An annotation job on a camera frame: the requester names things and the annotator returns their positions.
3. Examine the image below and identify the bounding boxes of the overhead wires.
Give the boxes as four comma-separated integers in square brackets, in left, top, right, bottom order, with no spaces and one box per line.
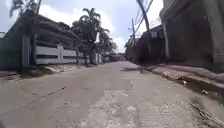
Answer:
[127,0,155,36]

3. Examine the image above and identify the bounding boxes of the leaning utility pole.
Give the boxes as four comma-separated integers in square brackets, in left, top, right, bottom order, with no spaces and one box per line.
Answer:
[135,0,154,65]

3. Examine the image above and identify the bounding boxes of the grey concrete road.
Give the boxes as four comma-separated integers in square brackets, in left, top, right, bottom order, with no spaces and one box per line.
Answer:
[0,60,224,128]

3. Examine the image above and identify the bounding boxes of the dark concrete building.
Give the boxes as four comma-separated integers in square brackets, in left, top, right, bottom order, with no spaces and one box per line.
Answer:
[159,0,224,74]

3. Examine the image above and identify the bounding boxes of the palm trees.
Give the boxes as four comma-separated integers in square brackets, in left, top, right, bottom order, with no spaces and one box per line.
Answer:
[71,7,118,66]

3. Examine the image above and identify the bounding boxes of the raised concrete kerb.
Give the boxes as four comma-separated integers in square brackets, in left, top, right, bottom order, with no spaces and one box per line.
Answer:
[143,63,224,106]

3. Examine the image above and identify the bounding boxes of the building with white fence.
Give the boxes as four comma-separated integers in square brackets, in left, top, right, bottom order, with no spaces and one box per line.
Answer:
[0,9,104,74]

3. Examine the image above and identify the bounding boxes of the low dark wall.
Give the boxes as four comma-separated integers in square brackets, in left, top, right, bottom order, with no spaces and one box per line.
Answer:
[124,25,166,66]

